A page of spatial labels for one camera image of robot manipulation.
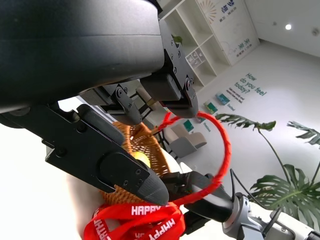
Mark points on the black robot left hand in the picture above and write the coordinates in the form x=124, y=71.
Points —
x=75, y=50

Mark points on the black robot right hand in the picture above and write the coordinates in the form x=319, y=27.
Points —
x=212, y=205

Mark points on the red printed ribbon bow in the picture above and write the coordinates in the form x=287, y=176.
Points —
x=120, y=212

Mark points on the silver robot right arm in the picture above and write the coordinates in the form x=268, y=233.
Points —
x=250, y=220

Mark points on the grey armchair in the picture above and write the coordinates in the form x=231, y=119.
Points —
x=185, y=145

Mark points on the large monstera plant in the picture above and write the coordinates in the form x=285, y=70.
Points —
x=287, y=192

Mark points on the green pear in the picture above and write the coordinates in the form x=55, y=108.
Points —
x=142, y=158

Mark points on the white cylinder with brass tip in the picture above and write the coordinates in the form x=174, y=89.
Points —
x=147, y=96

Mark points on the small green shelf plant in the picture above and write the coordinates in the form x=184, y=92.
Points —
x=177, y=39

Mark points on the white open shelf unit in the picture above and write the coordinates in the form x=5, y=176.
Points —
x=197, y=45

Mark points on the round ceiling light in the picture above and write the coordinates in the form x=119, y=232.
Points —
x=288, y=26

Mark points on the round ceiling detector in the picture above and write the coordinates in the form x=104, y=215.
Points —
x=315, y=31

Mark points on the green wall picture card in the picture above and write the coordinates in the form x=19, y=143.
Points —
x=210, y=107

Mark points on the teal wall picture card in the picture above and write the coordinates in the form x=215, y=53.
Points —
x=222, y=98

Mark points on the white wall banner with text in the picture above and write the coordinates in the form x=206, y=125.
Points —
x=232, y=32

